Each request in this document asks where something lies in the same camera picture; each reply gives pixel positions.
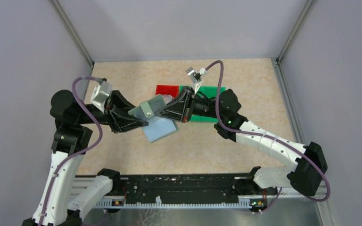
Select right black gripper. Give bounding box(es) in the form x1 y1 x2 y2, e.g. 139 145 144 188
156 86 223 124

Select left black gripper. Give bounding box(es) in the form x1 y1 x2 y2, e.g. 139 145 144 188
77 89 150 133

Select grey-green card holder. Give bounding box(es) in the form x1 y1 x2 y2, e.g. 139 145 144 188
128 94 179 143

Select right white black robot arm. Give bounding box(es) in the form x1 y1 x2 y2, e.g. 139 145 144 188
156 86 330 201

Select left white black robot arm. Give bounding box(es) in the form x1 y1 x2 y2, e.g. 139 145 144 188
23 90 148 226

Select white cards in red bin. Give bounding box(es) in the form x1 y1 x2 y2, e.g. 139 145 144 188
162 95 174 105

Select middle green plastic bin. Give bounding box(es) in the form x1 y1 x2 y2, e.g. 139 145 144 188
179 85 204 122

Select green plastic bin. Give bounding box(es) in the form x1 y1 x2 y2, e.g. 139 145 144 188
179 85 204 122
197 86 218 123

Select red plastic bin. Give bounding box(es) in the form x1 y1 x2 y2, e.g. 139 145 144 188
155 85 180 97

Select right green plastic bin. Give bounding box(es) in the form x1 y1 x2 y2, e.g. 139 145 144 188
197 86 218 123

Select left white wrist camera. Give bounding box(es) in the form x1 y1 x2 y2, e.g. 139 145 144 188
90 81 112 112

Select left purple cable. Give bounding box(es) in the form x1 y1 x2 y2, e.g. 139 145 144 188
37 76 107 226

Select purple cable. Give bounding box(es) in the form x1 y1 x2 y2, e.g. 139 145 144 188
37 76 107 226
204 60 331 215

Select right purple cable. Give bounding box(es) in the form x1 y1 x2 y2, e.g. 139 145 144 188
204 60 331 215

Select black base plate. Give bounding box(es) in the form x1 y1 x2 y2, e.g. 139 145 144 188
109 173 278 204

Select white toothed cable duct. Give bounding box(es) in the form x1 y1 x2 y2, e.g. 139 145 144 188
93 197 253 210

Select left corner aluminium post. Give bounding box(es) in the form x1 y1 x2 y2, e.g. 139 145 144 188
49 0 94 67

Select corner aluminium post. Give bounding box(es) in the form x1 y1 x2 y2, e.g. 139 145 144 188
276 0 317 65
49 0 94 67

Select right side aluminium rail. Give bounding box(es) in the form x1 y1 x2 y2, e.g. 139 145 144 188
271 58 311 144

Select aluminium frame rail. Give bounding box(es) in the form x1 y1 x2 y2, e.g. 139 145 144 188
45 176 329 200

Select right corner aluminium post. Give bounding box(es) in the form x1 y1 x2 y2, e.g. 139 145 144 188
276 0 317 65

